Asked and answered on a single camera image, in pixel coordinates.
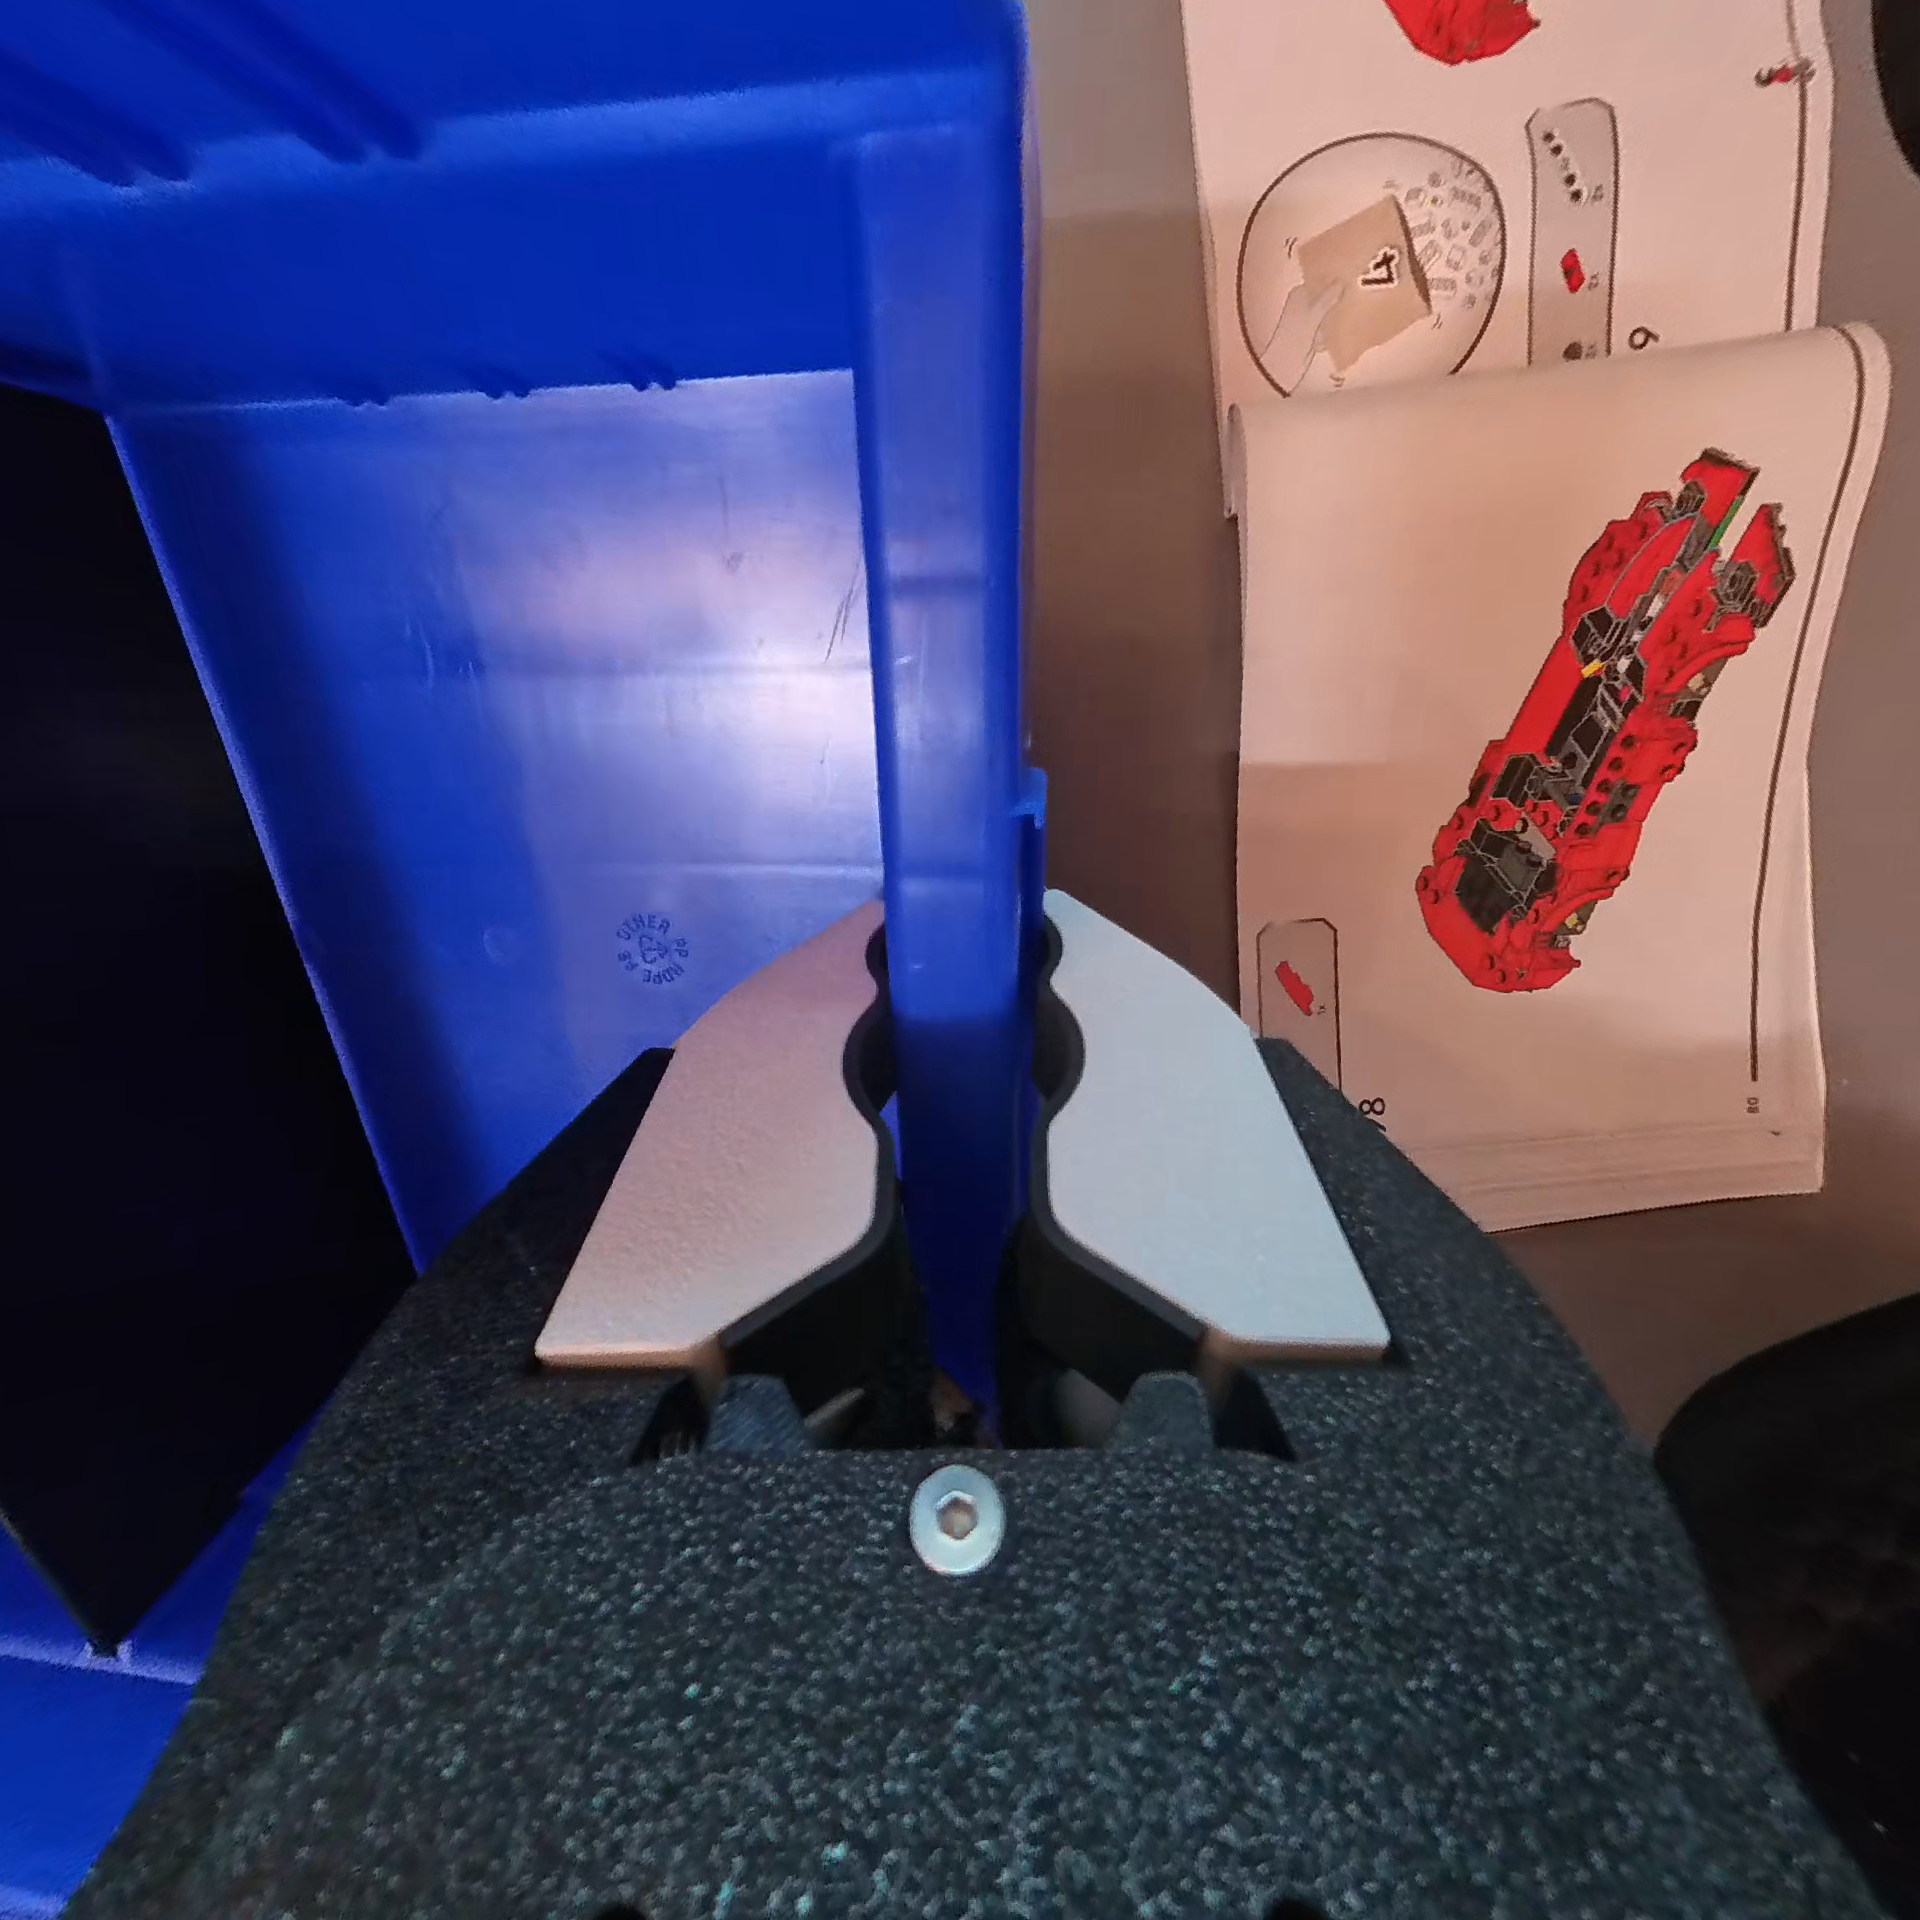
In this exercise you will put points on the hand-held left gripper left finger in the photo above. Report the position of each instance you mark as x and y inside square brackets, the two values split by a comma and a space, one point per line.
[720, 1185]

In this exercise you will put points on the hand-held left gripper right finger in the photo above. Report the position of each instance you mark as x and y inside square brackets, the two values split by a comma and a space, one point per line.
[1200, 1170]

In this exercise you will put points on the blue plastic storage bin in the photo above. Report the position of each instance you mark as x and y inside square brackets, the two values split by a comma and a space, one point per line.
[495, 628]

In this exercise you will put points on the brick car instruction booklet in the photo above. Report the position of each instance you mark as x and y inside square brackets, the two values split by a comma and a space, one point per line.
[1350, 674]

